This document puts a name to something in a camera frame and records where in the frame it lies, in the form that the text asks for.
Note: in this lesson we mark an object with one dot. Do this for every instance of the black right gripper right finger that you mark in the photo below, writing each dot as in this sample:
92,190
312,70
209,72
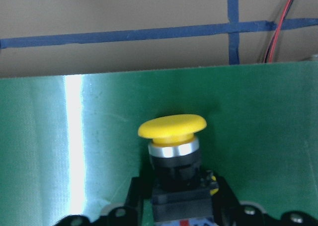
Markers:
229,211

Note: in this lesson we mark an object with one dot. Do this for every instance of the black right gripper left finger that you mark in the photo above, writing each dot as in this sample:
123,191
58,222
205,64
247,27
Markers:
129,214

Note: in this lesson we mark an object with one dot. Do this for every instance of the yellow push button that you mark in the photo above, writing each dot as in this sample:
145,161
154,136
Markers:
182,192

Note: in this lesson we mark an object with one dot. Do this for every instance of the green conveyor belt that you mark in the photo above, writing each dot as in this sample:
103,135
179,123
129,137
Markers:
70,144

